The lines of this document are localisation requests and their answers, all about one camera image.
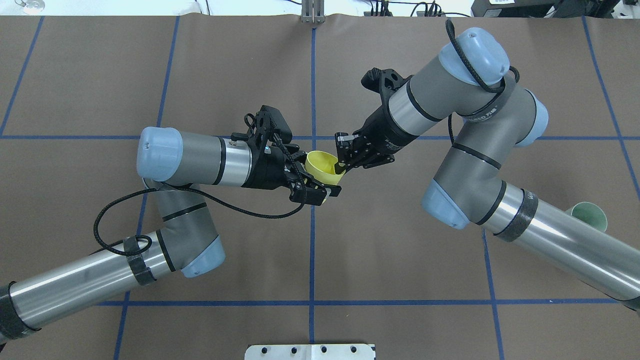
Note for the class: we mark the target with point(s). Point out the green cup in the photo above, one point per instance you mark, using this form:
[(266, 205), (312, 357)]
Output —
[(591, 214)]

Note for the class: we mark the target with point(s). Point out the aluminium frame post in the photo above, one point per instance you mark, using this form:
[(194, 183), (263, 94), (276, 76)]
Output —
[(312, 11)]

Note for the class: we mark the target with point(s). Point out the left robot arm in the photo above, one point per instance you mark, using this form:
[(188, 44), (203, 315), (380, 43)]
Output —
[(173, 166)]

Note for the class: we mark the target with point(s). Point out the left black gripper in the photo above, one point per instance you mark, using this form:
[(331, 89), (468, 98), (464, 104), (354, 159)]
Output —
[(268, 173)]

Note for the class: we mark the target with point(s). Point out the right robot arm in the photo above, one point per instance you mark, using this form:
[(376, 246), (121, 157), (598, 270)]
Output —
[(472, 77)]

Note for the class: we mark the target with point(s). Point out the yellow cup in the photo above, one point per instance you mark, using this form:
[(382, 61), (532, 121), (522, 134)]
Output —
[(321, 165)]

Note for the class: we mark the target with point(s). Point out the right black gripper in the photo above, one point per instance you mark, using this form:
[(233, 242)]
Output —
[(378, 132)]

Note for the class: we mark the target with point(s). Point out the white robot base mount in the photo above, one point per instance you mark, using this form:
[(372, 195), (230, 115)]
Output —
[(327, 351)]

